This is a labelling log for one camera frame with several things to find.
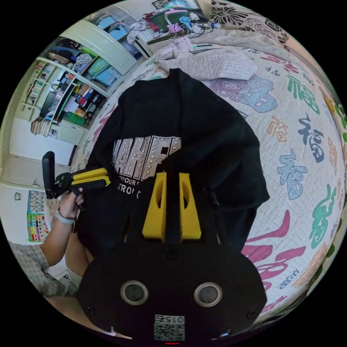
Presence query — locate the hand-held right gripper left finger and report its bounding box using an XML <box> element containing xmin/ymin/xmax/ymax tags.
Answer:
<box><xmin>142</xmin><ymin>172</ymin><xmax>167</xmax><ymax>243</ymax></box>

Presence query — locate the beige quilted pillow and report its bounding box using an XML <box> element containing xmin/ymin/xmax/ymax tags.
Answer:
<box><xmin>158</xmin><ymin>48</ymin><xmax>258</xmax><ymax>81</ymax></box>

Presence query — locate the beige fluffy blanket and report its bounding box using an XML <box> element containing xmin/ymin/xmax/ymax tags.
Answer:
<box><xmin>189</xmin><ymin>26</ymin><xmax>291</xmax><ymax>60</ymax></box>

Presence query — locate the white shelf cupboard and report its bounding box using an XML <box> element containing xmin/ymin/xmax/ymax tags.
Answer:
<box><xmin>20</xmin><ymin>5</ymin><xmax>153</xmax><ymax>142</ymax></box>

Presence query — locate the pile of clothes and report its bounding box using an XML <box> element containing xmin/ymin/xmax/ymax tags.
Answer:
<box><xmin>154</xmin><ymin>37</ymin><xmax>194</xmax><ymax>64</ymax></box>

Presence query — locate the person's left forearm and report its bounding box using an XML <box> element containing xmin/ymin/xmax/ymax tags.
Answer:
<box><xmin>40</xmin><ymin>211</ymin><xmax>80</xmax><ymax>268</ymax></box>

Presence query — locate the black shirt with a print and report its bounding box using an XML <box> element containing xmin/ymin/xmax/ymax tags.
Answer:
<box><xmin>71</xmin><ymin>68</ymin><xmax>270</xmax><ymax>261</ymax></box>

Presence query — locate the bed with printed sheet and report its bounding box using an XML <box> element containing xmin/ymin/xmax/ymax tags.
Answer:
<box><xmin>69</xmin><ymin>43</ymin><xmax>347</xmax><ymax>324</ymax></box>

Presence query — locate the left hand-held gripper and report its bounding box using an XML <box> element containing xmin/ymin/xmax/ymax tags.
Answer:
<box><xmin>54</xmin><ymin>167</ymin><xmax>112</xmax><ymax>211</ymax></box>

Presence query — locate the person's left hand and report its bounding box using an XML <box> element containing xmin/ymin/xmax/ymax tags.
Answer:
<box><xmin>59</xmin><ymin>188</ymin><xmax>86</xmax><ymax>220</ymax></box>

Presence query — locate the curtain with black flowers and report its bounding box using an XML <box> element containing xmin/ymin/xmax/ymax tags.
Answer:
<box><xmin>196</xmin><ymin>0</ymin><xmax>291</xmax><ymax>52</ymax></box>

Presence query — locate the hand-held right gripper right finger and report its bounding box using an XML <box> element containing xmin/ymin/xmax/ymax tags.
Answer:
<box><xmin>179</xmin><ymin>172</ymin><xmax>202</xmax><ymax>242</ymax></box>

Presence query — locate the person's body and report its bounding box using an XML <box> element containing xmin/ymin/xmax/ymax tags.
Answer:
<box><xmin>10</xmin><ymin>232</ymin><xmax>130</xmax><ymax>339</ymax></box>

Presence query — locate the cluttered desk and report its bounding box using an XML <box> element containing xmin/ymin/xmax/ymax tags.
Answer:
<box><xmin>127</xmin><ymin>2</ymin><xmax>218</xmax><ymax>46</ymax></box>

